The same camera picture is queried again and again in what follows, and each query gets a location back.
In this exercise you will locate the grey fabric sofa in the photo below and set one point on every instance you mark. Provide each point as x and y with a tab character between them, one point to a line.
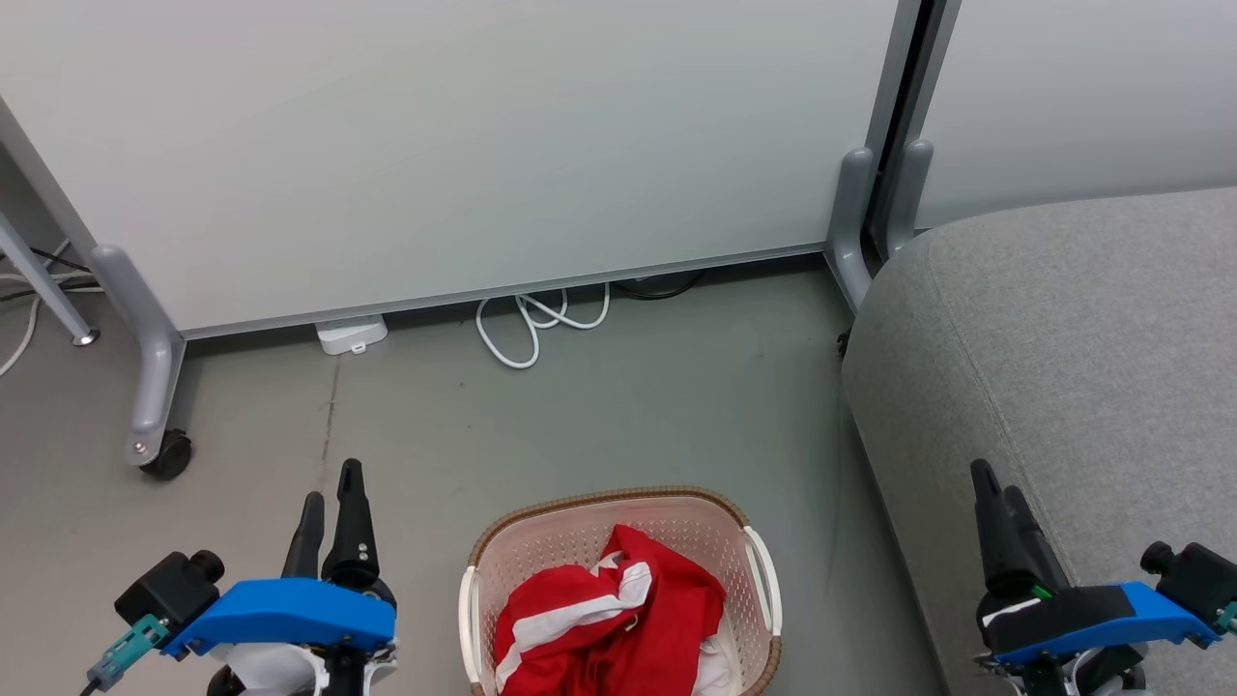
1082	358

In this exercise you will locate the red garment broad white stripes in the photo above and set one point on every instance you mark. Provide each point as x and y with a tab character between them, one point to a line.
551	628

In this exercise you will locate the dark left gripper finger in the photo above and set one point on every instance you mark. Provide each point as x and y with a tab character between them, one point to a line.
351	527
306	541

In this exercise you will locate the grey partition leg with caster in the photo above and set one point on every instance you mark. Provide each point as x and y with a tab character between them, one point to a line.
155	367

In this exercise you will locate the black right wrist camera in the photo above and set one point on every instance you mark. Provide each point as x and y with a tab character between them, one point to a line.
1196	577

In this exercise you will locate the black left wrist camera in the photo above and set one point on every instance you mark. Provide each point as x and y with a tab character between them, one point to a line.
172	592

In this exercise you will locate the grey metal table leg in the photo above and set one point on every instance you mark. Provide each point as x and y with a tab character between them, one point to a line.
43	285

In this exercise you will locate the black caster wheel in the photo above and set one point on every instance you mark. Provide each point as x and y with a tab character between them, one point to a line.
169	456

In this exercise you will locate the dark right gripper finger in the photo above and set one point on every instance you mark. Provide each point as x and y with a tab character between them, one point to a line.
1034	551
992	532

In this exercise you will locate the white garment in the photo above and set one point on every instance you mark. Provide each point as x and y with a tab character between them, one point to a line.
717	669

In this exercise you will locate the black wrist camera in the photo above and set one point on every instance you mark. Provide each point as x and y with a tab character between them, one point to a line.
1196	577
172	592

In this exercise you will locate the wide white partition panel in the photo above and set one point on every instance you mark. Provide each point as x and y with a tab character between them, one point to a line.
435	145

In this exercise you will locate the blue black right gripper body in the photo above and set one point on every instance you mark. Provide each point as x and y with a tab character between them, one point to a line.
1092	619

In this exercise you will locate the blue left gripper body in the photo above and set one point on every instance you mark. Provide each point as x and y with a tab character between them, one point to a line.
285	614

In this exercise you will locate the beige plastic laundry basket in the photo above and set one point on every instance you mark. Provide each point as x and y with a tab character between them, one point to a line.
580	527

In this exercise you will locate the white power adapter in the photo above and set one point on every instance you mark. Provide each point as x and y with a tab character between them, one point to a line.
351	333

